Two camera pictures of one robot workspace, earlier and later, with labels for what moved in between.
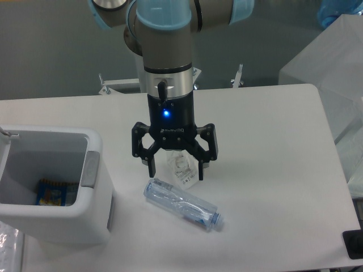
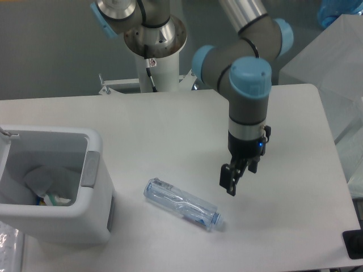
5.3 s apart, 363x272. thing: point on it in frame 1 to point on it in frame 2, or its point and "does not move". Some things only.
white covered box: (333, 63) does not move
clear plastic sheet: (11, 249) does not move
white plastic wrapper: (182, 169) to (58, 184)
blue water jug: (329, 11) does not move
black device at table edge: (353, 241) does not move
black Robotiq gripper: (172, 127) to (246, 149)
